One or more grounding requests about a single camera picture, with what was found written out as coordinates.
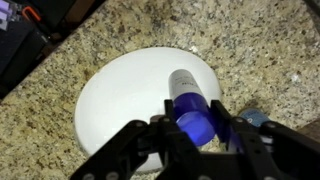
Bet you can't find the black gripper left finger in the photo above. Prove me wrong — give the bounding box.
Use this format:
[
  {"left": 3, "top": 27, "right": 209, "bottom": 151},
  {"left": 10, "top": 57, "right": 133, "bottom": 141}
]
[{"left": 69, "top": 98, "right": 188, "bottom": 180}]

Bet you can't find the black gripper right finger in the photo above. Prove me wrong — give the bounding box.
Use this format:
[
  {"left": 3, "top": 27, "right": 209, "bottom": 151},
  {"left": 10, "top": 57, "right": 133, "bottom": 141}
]
[{"left": 209, "top": 98, "right": 320, "bottom": 180}]

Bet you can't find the small white bottle blue cap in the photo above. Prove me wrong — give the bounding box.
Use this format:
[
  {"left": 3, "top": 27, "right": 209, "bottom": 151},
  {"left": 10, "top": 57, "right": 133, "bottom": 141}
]
[{"left": 168, "top": 68, "right": 216, "bottom": 147}]

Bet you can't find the white oval sink basin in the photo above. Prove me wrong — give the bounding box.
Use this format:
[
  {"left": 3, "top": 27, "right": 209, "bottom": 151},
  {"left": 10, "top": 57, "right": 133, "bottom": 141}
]
[{"left": 73, "top": 47, "right": 223, "bottom": 173}]

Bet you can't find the black robot cart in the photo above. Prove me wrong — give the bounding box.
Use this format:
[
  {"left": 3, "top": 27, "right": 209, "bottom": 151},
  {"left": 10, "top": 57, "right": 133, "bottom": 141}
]
[{"left": 0, "top": 0, "right": 108, "bottom": 99}]

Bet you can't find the orange black clamp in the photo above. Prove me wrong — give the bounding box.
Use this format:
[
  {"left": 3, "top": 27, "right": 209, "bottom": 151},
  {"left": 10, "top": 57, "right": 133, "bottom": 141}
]
[{"left": 20, "top": 5, "right": 43, "bottom": 23}]

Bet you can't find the aluminium rail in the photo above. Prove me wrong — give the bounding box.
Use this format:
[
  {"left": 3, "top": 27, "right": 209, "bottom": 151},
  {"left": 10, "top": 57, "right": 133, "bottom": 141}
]
[{"left": 0, "top": 0, "right": 18, "bottom": 32}]

